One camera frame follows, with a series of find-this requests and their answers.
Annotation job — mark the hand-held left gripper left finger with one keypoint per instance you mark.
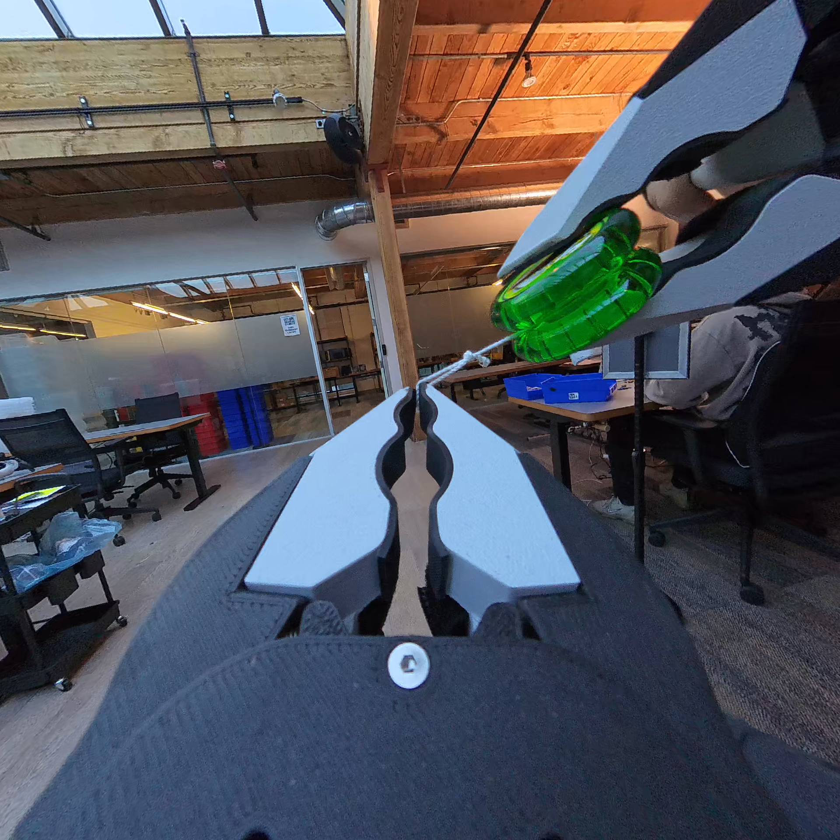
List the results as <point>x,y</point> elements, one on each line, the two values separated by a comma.
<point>328,505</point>

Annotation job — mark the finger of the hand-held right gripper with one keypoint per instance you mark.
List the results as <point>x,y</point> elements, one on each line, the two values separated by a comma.
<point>774,249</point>
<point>689,98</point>

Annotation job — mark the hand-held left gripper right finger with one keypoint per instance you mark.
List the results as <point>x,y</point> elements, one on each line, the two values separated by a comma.
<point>499,518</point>

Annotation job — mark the green transparent yoyo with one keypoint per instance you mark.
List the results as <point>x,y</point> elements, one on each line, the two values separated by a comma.
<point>577,298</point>

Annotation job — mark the stack of blue bins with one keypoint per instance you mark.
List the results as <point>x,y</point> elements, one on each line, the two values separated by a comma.
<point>246,420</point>

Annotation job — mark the grey table with black legs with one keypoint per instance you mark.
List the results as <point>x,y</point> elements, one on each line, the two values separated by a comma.
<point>590,411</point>

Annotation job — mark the stack of red bins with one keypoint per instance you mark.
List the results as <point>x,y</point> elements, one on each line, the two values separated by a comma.
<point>205,426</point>

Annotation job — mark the long wooden table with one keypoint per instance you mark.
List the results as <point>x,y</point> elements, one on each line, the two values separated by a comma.
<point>499,369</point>

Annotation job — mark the grey framed panel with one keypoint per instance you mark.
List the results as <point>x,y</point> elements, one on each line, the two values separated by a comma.
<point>664,354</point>

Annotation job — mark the thin black pole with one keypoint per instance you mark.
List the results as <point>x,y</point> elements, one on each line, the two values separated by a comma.
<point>640,459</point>

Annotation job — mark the labelled blue plastic bin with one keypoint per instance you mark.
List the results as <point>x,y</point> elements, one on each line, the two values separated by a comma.
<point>581,388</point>

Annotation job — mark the small track light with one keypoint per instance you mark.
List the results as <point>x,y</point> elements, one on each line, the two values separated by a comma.
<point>528,79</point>

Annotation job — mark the white paper sign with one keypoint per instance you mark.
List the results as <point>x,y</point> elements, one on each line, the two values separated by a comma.
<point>289,325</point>

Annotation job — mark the wooden desk with black legs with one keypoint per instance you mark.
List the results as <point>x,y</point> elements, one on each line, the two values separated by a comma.
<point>144,430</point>

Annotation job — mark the frosted glass partition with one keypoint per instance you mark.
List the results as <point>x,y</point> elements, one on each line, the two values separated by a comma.
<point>164,361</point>

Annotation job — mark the clear plastic bag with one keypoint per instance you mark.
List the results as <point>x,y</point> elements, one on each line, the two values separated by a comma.
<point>72,535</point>

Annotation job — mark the black mesh office chair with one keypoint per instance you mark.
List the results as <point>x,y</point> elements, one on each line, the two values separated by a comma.
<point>46,436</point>

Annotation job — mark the black utility cart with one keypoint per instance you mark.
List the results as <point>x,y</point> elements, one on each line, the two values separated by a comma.
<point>39,630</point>

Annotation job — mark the black round speaker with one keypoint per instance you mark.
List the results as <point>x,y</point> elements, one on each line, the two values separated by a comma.
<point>342,138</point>

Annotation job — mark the black horizontal conduit pipe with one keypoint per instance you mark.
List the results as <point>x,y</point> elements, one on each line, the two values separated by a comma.
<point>144,108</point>

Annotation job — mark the black vertical conduit pipe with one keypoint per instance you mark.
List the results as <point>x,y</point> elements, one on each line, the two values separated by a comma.
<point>197,85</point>

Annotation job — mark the black lighting track rail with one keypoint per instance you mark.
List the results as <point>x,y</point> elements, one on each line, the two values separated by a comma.
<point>499,92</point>

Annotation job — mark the wooden support post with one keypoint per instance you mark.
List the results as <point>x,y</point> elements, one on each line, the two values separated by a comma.
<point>394,275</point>

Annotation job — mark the silver ventilation duct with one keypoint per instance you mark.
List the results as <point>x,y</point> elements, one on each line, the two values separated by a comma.
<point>348,215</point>

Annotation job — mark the glass skylight with metal frame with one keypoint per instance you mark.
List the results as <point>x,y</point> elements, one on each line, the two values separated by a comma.
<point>197,16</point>

